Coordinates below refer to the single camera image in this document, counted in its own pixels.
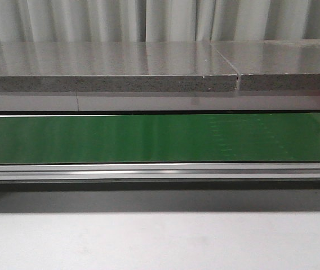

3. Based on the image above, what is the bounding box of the white pleated curtain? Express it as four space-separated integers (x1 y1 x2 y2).
0 1 320 42

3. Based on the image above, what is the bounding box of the green conveyor belt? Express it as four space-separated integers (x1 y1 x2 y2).
0 112 320 164

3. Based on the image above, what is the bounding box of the grey stone countertop slab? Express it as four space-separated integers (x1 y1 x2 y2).
0 42 237 93

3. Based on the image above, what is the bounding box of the grey stone slab right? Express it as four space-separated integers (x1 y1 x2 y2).
211 39 320 92

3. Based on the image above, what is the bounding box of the aluminium conveyor side rail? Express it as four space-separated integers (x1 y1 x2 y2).
0 163 320 184

